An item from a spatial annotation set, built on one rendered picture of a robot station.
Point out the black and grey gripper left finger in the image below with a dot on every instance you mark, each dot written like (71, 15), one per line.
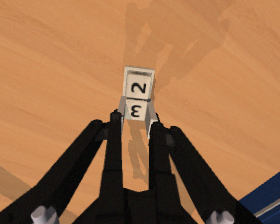
(47, 200)

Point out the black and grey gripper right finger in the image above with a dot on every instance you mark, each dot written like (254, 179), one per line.
(213, 202)

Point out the white number cube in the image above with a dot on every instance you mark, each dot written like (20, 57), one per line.
(135, 109)
(138, 85)

